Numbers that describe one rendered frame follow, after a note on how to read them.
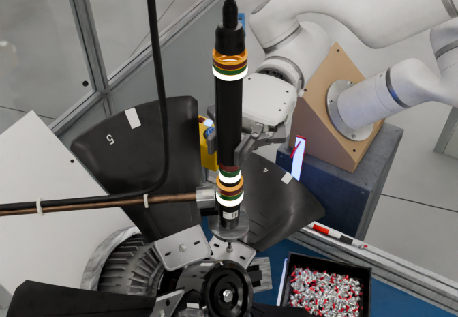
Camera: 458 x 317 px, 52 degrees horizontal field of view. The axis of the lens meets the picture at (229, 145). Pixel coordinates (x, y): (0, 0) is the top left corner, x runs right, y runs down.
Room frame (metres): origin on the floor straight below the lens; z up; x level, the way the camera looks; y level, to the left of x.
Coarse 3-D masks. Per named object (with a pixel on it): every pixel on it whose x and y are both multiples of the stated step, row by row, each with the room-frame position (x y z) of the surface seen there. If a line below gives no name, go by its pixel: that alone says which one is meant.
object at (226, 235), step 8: (200, 192) 0.48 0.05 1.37; (216, 192) 0.50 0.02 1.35; (200, 200) 0.47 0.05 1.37; (208, 200) 0.47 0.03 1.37; (216, 200) 0.48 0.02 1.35; (200, 208) 0.46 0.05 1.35; (208, 208) 0.47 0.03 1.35; (216, 208) 0.47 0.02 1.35; (208, 216) 0.47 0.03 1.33; (216, 216) 0.47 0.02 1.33; (240, 216) 0.50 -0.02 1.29; (208, 224) 0.48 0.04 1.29; (216, 224) 0.47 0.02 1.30; (240, 224) 0.48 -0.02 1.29; (248, 224) 0.48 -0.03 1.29; (216, 232) 0.46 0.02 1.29; (224, 232) 0.46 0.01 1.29; (232, 232) 0.46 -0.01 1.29; (240, 232) 0.46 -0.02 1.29; (224, 240) 0.45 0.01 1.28; (232, 240) 0.45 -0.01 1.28
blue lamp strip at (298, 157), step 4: (296, 140) 0.79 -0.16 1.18; (304, 140) 0.78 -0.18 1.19; (296, 144) 0.79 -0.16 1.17; (304, 144) 0.78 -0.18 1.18; (300, 148) 0.78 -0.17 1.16; (296, 152) 0.79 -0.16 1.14; (300, 152) 0.78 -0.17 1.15; (296, 156) 0.79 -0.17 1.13; (300, 156) 0.78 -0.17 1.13; (296, 160) 0.79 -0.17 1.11; (300, 160) 0.78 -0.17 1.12; (296, 164) 0.79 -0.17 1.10; (300, 164) 0.78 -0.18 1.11; (292, 168) 0.79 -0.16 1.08; (296, 168) 0.78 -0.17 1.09; (300, 168) 0.78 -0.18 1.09; (292, 172) 0.79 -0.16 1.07; (296, 172) 0.78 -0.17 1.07; (296, 176) 0.78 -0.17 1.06
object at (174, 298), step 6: (168, 294) 0.36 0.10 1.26; (174, 294) 0.36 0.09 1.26; (180, 294) 0.37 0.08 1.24; (156, 300) 0.35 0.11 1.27; (162, 300) 0.35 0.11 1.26; (174, 300) 0.36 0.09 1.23; (156, 306) 0.35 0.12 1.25; (162, 306) 0.35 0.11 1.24; (168, 306) 0.36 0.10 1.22; (174, 306) 0.36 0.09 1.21; (156, 312) 0.35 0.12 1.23; (168, 312) 0.36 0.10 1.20
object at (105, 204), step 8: (192, 192) 0.48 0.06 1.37; (112, 200) 0.46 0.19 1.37; (120, 200) 0.47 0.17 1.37; (128, 200) 0.47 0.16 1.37; (136, 200) 0.47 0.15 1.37; (152, 200) 0.47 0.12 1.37; (160, 200) 0.47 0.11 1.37; (168, 200) 0.47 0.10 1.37; (176, 200) 0.47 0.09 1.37; (184, 200) 0.47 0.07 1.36; (192, 200) 0.47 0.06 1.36; (24, 208) 0.45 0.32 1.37; (32, 208) 0.45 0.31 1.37; (48, 208) 0.45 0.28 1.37; (56, 208) 0.45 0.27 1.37; (64, 208) 0.45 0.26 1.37; (72, 208) 0.45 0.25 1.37; (80, 208) 0.45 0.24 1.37; (88, 208) 0.45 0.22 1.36; (96, 208) 0.46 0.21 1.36; (0, 216) 0.44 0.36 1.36
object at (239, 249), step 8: (216, 240) 0.51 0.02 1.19; (216, 248) 0.49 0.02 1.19; (224, 248) 0.49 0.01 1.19; (240, 248) 0.49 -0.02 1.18; (248, 248) 0.49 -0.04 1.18; (216, 256) 0.47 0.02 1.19; (224, 256) 0.47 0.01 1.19; (232, 256) 0.47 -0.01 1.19; (248, 256) 0.48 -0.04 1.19; (240, 264) 0.46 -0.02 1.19; (248, 264) 0.46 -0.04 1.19
